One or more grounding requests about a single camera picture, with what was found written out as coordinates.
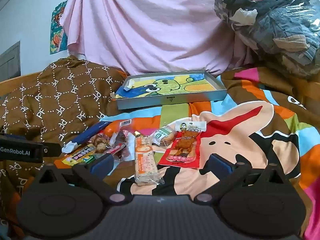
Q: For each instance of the wooden bed frame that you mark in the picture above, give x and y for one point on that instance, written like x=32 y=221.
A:
x=15 y=78

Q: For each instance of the grey box with cartoon drawing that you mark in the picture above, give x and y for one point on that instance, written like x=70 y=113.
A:
x=175 y=100

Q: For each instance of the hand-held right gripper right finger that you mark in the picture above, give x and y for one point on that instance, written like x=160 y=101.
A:
x=220 y=166

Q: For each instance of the wall poster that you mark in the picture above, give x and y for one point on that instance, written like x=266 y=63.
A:
x=57 y=35

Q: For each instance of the blue snack packet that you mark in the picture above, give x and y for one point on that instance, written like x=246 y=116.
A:
x=87 y=133

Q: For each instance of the brown patterned blanket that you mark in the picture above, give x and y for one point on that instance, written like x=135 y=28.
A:
x=62 y=92

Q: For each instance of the grey wall panel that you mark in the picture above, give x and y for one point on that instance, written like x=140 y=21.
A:
x=10 y=62

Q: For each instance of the red chicken snack packet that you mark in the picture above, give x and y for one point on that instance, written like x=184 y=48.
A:
x=185 y=145

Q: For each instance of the clear meatball packet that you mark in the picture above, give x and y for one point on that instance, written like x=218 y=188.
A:
x=100 y=142

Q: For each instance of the pink bed sheet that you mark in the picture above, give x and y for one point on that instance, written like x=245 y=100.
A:
x=150 y=25

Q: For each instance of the golden dark meat packet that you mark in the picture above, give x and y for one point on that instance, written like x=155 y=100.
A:
x=122 y=142

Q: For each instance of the clear sausage packet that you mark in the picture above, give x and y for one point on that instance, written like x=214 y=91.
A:
x=125 y=123

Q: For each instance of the yellow candy packet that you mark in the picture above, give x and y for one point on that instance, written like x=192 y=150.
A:
x=77 y=156

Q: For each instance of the green label bun packet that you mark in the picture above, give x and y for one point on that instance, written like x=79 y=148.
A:
x=165 y=137

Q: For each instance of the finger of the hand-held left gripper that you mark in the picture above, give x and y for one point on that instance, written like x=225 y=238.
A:
x=52 y=149

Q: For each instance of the colourful cartoon printed blanket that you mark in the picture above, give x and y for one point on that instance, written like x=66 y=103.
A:
x=262 y=130

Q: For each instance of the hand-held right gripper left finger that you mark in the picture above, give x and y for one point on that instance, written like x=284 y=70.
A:
x=102 y=166

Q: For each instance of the orange white cake bar packet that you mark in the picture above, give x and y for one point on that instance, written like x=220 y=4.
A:
x=145 y=160

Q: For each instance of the clear bag of clothes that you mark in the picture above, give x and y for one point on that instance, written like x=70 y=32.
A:
x=275 y=25

